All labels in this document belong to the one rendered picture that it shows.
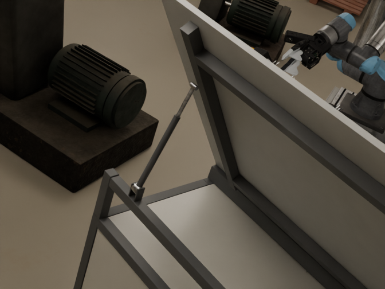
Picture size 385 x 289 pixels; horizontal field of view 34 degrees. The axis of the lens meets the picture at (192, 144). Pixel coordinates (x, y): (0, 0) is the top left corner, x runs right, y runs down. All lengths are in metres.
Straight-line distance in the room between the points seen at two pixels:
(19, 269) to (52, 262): 0.17
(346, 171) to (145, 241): 0.94
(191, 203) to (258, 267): 0.38
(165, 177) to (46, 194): 0.79
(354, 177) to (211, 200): 1.09
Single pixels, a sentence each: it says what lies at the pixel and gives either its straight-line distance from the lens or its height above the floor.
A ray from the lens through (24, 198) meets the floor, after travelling 3.56.
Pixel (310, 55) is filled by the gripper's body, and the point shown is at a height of 1.49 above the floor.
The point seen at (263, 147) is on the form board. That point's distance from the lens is 2.02.
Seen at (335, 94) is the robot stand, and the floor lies 1.07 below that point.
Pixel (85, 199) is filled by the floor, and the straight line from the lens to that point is 3.62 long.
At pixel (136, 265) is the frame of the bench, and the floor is 0.79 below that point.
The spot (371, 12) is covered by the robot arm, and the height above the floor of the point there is 1.58.
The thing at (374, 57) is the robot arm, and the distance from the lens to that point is 2.47.
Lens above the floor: 2.31
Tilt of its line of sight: 32 degrees down
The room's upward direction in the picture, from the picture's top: 19 degrees clockwise
